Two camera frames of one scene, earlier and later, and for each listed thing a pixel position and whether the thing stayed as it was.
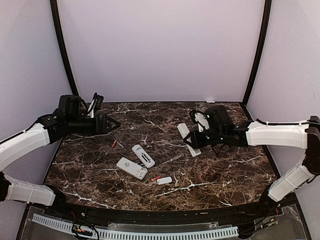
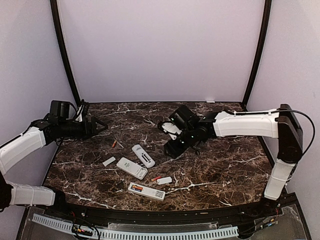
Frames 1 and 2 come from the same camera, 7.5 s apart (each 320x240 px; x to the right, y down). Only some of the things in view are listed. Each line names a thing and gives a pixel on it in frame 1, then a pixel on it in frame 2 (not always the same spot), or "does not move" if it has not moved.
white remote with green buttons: x=132 y=168 does not move
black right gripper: x=196 y=141 → x=174 y=151
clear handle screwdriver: x=171 y=160 does not move
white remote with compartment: x=145 y=158 does not move
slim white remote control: x=184 y=131 → x=146 y=191
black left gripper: x=103 y=129 → x=89 y=131
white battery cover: x=164 y=180 does not move
